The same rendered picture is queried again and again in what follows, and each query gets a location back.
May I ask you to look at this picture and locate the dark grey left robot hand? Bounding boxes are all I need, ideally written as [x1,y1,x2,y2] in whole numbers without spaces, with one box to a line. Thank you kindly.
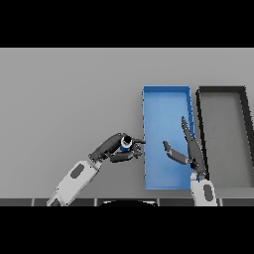
[87,132,147,164]

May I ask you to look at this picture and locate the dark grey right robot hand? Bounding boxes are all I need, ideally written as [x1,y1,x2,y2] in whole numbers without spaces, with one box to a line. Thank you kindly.
[162,115,208,181]

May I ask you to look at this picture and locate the blue pipe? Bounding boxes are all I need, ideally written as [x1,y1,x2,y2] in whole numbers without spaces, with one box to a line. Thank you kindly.
[119,135,134,153]

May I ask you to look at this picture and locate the blue bin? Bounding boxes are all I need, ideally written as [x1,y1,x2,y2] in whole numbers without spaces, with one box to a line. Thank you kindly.
[142,84,196,191]

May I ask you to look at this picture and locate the dark grey bin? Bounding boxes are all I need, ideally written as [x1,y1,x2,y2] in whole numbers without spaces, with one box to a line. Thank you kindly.
[195,85,254,191]

